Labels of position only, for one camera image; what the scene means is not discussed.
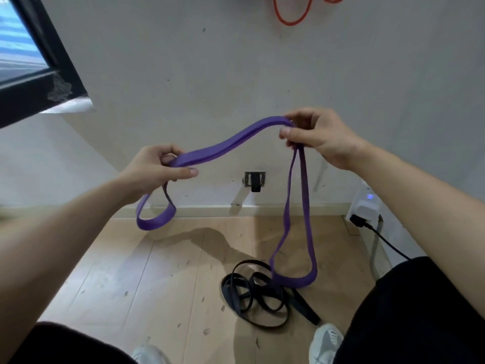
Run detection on white power adapter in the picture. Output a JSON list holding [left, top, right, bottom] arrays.
[[346, 181, 384, 225]]

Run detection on thin black resistance band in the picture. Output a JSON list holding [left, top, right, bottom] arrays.
[[227, 259, 292, 330]]

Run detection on black window frame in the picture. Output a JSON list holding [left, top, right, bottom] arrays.
[[0, 0, 89, 129]]

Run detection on black power cable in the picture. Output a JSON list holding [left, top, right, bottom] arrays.
[[349, 214, 412, 261]]

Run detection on person's right hand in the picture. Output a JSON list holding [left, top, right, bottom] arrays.
[[279, 107, 367, 172]]

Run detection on person's white shoe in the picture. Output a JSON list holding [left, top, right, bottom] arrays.
[[131, 345, 172, 364], [308, 324, 345, 364]]

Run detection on wide black resistance band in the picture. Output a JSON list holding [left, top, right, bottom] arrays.
[[221, 273, 322, 326]]

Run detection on person's white right shoe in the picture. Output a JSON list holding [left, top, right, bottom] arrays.
[[308, 324, 345, 364]]

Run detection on person's white left shoe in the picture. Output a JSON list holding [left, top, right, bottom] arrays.
[[131, 345, 172, 364]]

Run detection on grey cable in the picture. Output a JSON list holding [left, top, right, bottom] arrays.
[[369, 216, 384, 282]]

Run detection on person's left hand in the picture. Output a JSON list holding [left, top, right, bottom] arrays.
[[117, 144, 199, 204]]

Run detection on person's black shorts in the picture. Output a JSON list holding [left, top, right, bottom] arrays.
[[8, 256, 485, 364]]

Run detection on person's right forearm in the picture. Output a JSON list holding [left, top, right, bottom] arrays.
[[347, 140, 485, 319]]

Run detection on person's left forearm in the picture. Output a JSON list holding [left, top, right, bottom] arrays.
[[0, 176, 135, 364]]

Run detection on purple resistance band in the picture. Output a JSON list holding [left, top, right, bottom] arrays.
[[136, 116, 318, 289]]

